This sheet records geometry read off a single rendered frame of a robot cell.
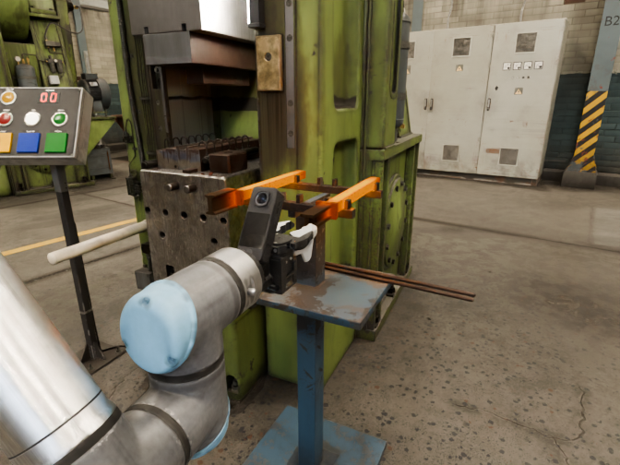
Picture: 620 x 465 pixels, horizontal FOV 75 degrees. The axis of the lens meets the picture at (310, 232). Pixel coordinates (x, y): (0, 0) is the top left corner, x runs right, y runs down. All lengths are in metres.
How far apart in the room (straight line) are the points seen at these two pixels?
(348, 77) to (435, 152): 4.95
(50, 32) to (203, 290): 6.26
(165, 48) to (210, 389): 1.23
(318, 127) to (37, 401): 1.15
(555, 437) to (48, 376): 1.68
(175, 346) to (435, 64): 6.34
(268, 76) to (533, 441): 1.58
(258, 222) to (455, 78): 6.03
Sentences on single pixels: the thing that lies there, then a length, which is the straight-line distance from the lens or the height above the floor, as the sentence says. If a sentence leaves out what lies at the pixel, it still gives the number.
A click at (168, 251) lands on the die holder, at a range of 1.62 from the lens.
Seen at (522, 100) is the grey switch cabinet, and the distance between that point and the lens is 6.35.
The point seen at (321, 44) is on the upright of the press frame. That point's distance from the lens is 1.40.
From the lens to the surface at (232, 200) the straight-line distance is 0.96.
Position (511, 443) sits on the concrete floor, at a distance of 1.77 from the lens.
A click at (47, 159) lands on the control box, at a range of 1.78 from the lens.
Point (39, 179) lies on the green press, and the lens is 6.32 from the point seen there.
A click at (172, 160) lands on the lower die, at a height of 0.95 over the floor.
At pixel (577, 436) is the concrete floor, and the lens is 1.90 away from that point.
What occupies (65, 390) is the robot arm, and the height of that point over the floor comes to 0.92.
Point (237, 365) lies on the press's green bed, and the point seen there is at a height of 0.17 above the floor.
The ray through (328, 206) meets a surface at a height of 0.95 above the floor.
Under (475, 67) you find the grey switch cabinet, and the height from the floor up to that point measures 1.56.
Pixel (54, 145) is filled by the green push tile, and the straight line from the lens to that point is 1.75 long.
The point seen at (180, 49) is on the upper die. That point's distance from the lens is 1.51.
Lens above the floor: 1.16
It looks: 18 degrees down
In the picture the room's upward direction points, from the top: straight up
